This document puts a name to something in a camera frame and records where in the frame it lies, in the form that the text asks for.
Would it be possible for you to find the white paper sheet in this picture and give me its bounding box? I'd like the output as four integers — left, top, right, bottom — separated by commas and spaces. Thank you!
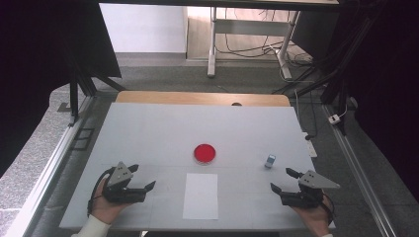
182, 173, 219, 220

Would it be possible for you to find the aluminium floor rail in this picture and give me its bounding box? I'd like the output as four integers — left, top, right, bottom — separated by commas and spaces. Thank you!
4, 95, 97, 237
320, 104, 399, 237

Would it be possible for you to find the round red ink pad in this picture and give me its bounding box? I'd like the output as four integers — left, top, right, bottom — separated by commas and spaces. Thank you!
193, 143, 217, 165

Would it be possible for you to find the white table cover board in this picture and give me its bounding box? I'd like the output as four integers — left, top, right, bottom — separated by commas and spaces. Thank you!
58, 102, 336, 231

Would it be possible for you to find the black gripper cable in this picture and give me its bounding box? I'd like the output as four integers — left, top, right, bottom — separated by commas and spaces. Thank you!
86, 166, 117, 217
323, 193, 336, 226

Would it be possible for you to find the black metal stand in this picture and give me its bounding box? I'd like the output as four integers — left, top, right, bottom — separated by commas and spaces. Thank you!
62, 48, 126, 128
272, 13, 383, 136

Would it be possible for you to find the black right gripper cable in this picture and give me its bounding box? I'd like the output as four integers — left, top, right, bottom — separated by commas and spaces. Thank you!
323, 193, 336, 226

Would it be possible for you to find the white metal desk frame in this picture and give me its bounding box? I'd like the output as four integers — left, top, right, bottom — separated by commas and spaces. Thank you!
98, 0, 340, 80

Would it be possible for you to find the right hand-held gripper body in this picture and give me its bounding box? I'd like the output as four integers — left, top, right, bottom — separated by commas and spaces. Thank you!
280, 170, 341, 209

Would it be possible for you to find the person's right hand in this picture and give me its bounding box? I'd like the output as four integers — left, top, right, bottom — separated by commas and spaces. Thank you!
292, 199, 333, 237

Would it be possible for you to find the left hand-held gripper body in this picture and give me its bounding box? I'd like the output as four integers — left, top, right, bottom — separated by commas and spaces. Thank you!
102, 161, 148, 203

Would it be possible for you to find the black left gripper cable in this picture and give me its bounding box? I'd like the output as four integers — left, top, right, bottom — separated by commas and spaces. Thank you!
86, 166, 117, 217

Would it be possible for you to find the black curtain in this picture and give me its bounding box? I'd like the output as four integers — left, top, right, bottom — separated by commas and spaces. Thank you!
0, 0, 123, 179
291, 0, 419, 201

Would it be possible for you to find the tangle of black floor cables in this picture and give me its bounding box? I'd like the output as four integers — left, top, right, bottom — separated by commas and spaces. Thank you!
215, 8, 314, 68

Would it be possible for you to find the person's left hand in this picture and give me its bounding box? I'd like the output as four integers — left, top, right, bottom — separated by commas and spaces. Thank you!
90, 177, 133, 225

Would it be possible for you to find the wooden table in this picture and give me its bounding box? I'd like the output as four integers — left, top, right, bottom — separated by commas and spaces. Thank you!
115, 91, 292, 108

